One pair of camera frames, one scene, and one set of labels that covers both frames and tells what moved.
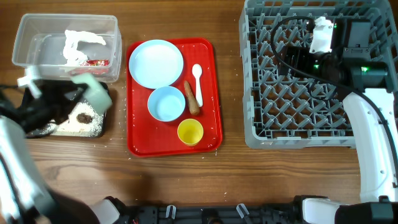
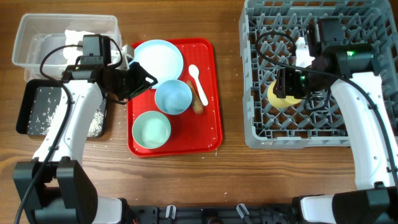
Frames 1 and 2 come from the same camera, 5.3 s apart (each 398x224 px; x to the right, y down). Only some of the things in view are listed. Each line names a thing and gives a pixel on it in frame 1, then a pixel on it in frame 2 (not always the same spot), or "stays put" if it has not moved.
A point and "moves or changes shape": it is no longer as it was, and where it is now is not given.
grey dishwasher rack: (290, 111) stays put
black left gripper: (58, 106) → (141, 83)
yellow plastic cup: (189, 131) → (280, 102)
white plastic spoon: (197, 71) moves or changes shape
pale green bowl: (94, 92) moves or changes shape
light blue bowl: (166, 104) moves or changes shape
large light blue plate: (155, 63) stays put
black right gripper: (300, 53) → (285, 84)
